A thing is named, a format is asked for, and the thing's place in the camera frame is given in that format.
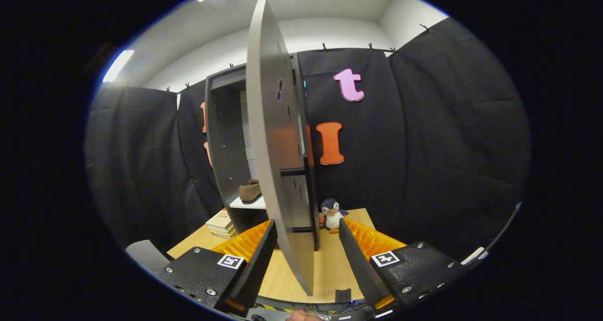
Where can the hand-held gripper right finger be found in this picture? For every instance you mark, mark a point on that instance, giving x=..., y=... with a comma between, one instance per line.
x=360, y=269

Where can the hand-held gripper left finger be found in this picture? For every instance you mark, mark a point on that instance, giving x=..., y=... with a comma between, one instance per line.
x=259, y=269

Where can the grey shoe cabinet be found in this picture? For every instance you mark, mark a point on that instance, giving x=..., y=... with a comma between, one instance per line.
x=226, y=146

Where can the white cabinet shelf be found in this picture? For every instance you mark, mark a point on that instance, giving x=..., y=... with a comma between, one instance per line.
x=247, y=203

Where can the small black box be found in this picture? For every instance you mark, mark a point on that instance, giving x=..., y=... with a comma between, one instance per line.
x=343, y=295

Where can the yellow edged book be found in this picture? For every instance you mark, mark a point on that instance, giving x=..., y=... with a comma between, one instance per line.
x=225, y=233

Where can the penguin plush toy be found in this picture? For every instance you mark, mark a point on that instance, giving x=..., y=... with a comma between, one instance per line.
x=333, y=215

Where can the beige book orange corner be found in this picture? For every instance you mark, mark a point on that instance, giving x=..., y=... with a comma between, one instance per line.
x=219, y=218

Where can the black backdrop cloth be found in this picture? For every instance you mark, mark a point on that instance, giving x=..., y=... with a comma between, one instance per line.
x=424, y=146

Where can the long ceiling light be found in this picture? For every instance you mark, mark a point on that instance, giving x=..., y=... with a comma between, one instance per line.
x=118, y=66

